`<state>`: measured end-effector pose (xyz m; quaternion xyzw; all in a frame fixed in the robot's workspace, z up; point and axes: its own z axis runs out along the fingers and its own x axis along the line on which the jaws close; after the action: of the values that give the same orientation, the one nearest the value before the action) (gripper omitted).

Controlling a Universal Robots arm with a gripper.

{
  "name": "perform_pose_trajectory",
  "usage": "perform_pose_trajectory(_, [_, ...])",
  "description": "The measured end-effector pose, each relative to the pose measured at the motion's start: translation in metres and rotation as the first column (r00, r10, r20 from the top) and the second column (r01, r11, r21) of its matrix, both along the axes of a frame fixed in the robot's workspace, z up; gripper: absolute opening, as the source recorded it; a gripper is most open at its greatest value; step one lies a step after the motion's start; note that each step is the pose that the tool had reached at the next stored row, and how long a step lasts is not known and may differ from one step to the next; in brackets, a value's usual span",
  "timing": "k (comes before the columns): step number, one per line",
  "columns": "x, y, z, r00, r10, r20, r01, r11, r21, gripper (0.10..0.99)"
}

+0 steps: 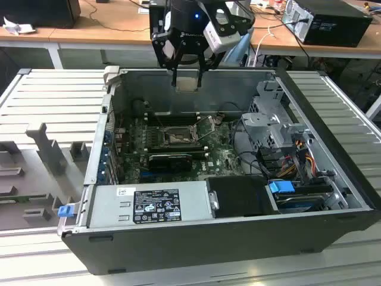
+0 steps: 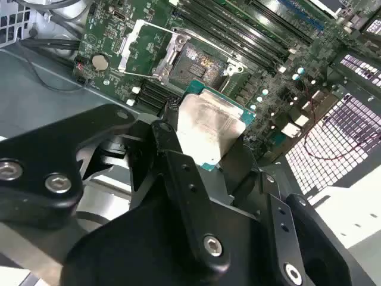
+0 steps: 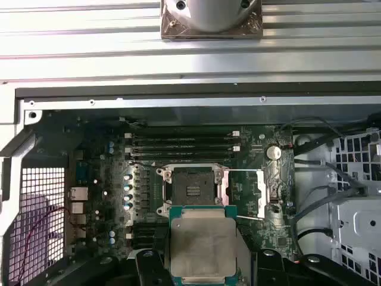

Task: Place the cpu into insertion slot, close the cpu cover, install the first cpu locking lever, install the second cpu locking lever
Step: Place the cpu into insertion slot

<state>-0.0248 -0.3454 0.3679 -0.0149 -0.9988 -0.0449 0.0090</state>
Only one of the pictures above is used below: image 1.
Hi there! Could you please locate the CPU socket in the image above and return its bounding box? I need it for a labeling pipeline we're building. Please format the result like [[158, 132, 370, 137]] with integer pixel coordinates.
[[161, 125, 199, 147]]

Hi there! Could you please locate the thin black cable loop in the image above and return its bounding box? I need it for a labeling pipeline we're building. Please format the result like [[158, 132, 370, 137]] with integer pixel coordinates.
[[218, 102, 243, 116]]

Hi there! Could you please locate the grey power supply unit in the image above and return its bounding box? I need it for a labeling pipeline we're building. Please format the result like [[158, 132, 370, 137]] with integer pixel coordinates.
[[86, 181, 215, 229]]

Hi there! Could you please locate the silver CPU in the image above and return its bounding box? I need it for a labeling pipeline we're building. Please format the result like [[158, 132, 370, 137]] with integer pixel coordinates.
[[174, 76, 199, 92]]

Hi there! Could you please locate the green motherboard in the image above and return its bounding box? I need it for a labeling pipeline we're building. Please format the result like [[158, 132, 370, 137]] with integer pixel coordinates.
[[117, 114, 248, 184]]

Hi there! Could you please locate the black equipment box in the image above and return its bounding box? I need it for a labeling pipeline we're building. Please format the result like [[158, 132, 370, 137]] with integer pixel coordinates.
[[0, 0, 82, 29]]

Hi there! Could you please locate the metal socket cover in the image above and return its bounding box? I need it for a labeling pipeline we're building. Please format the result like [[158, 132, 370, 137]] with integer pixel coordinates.
[[193, 115, 217, 141]]

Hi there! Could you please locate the yellow and red wire bundle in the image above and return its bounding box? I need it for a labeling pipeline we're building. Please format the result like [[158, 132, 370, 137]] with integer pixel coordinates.
[[276, 139, 318, 179]]

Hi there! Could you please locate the hard disk drive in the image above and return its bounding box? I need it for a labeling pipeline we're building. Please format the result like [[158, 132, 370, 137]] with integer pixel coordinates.
[[275, 193, 327, 214]]

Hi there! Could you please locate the black open PC case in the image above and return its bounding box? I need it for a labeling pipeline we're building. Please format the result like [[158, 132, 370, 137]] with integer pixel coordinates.
[[56, 67, 381, 276]]

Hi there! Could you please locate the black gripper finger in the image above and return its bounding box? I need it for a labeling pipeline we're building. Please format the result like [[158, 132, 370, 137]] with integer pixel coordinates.
[[152, 36, 185, 88], [196, 43, 224, 89]]

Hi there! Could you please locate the crumpled white paper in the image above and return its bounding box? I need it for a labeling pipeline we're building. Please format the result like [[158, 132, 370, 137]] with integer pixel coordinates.
[[2, 16, 37, 36]]

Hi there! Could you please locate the wooden desk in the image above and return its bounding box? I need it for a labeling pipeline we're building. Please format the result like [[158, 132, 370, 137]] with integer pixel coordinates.
[[249, 0, 381, 60], [0, 0, 257, 71]]

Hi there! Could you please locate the grey case latch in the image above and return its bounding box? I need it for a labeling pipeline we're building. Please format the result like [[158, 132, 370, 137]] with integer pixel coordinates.
[[102, 66, 120, 88]]

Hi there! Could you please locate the black graphics card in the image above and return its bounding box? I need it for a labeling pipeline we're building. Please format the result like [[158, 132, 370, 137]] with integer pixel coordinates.
[[148, 153, 193, 173]]

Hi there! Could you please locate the black desktop computer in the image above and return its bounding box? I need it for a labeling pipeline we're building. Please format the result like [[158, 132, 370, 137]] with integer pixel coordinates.
[[281, 0, 373, 48]]

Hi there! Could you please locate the blue disk carrier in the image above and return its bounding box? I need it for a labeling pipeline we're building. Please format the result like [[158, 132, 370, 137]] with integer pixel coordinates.
[[267, 179, 296, 197]]

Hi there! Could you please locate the small white wrist camera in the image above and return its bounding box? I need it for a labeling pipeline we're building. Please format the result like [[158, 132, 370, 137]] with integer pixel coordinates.
[[164, 38, 174, 61]]

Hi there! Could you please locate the white cable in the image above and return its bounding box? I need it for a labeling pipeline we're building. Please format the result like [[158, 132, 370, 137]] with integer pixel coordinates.
[[253, 26, 276, 67]]

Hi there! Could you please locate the grey parts rack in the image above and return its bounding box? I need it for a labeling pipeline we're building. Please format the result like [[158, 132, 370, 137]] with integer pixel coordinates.
[[0, 122, 93, 232]]

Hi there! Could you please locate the thick black cable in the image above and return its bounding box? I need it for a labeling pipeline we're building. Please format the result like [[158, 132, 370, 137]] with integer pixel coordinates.
[[231, 119, 264, 179]]

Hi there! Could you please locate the green RAM stick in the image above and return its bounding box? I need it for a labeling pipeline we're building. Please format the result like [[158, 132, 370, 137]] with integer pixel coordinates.
[[0, 194, 48, 204]]

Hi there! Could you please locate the metal drive cage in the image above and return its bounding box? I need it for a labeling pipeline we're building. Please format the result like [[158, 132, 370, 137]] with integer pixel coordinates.
[[240, 79, 316, 153]]

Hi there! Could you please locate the black device with label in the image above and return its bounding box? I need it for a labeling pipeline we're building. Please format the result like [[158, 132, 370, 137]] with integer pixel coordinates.
[[149, 0, 167, 34]]

